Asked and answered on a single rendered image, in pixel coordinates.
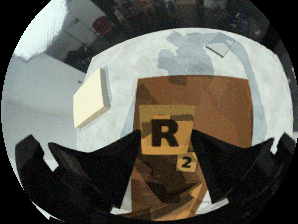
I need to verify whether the brown wooden board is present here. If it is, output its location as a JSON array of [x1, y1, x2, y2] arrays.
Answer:
[[116, 183, 202, 221]]

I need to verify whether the cream flat block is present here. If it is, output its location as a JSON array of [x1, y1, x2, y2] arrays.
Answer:
[[73, 68, 110, 129]]

